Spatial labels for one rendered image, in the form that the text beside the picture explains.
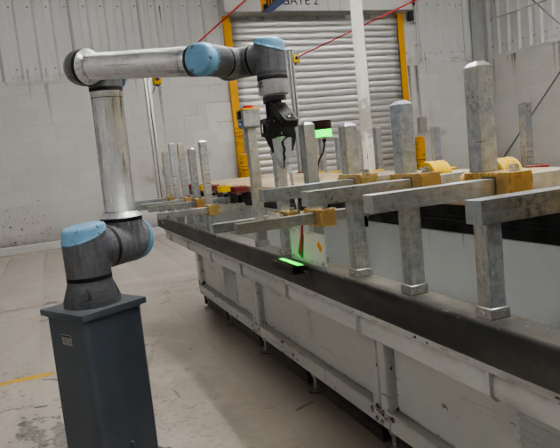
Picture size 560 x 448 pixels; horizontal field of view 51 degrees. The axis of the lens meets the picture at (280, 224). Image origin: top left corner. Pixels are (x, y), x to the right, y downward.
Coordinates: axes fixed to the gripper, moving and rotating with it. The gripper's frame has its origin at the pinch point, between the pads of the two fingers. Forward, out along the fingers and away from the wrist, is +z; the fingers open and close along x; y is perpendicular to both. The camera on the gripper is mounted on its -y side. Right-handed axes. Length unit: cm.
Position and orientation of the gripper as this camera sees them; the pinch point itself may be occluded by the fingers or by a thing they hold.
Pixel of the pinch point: (284, 164)
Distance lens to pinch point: 175.8
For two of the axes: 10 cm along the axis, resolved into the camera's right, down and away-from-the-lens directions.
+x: -9.3, 1.4, -3.5
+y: -3.7, -0.7, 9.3
